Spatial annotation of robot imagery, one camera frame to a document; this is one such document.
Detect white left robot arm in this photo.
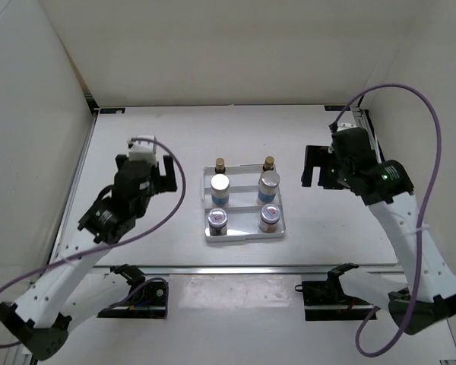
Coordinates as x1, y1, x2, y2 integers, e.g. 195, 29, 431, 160
0, 154, 186, 361

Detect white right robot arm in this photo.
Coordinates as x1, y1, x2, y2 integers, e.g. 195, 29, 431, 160
299, 127, 456, 335

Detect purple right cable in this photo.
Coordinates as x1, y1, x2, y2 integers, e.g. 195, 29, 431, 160
329, 84, 441, 357

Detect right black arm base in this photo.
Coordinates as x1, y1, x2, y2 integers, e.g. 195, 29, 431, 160
294, 263, 373, 322

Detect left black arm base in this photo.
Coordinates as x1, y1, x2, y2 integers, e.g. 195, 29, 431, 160
97, 264, 169, 319

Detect left blue corner label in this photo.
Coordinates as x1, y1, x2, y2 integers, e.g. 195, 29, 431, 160
99, 108, 125, 115

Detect purple cable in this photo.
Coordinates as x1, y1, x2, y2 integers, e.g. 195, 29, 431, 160
329, 84, 441, 357
0, 137, 186, 349

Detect yellow sauce bottle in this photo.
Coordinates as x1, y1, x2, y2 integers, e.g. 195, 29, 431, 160
262, 156, 274, 172
214, 157, 226, 174

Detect white divided tray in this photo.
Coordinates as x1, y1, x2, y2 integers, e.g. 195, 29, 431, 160
204, 164, 286, 243

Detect right blue corner label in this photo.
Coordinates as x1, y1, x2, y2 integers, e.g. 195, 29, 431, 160
324, 105, 351, 112

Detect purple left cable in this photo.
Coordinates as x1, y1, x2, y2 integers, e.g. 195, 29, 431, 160
0, 137, 186, 349

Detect dark spice jar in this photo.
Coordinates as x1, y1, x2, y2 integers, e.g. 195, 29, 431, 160
207, 208, 228, 236

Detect blue corner label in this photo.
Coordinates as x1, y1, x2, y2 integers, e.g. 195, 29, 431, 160
99, 108, 125, 115
324, 105, 351, 112

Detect blue label jar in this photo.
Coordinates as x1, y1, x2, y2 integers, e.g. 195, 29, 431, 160
257, 170, 280, 205
211, 174, 230, 207

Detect pale spice jar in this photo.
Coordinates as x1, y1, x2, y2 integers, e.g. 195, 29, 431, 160
258, 204, 281, 233

